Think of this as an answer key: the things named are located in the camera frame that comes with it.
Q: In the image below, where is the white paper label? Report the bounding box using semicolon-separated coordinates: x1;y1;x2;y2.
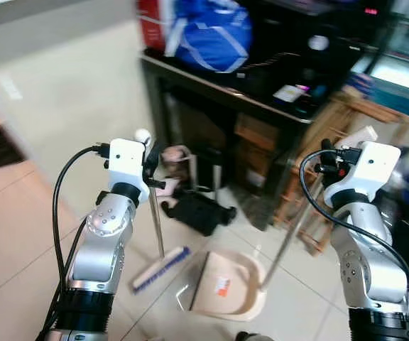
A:
273;85;305;103

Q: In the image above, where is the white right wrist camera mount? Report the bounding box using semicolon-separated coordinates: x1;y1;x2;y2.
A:
323;142;402;208

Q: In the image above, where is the blue crate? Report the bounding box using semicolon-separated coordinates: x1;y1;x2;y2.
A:
345;70;409;133

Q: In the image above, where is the broom with blue bristles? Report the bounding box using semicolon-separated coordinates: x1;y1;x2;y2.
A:
131;128;192;295

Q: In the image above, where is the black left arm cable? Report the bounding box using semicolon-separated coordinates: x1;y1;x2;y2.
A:
40;144;113;340

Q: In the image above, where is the black table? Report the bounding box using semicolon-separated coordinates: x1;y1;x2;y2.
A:
139;51;316;215

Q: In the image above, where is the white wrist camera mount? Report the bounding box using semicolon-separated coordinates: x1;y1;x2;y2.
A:
323;142;402;208
107;139;151;203

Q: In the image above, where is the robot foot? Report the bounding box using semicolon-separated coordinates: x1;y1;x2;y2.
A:
236;330;273;341

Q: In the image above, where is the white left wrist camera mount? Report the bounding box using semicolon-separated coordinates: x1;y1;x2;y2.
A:
107;139;151;203

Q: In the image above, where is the red box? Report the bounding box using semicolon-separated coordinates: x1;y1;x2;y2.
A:
136;0;174;51

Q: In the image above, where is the black appliance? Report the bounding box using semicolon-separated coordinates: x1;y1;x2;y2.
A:
246;0;405;119

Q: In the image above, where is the beige long-handled dustpan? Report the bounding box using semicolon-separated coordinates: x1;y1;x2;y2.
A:
175;126;380;323

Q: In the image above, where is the wooden stool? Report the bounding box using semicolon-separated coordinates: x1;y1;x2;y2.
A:
273;88;409;255

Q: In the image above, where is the blue bag with white straps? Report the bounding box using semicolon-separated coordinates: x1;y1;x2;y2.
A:
165;0;253;74

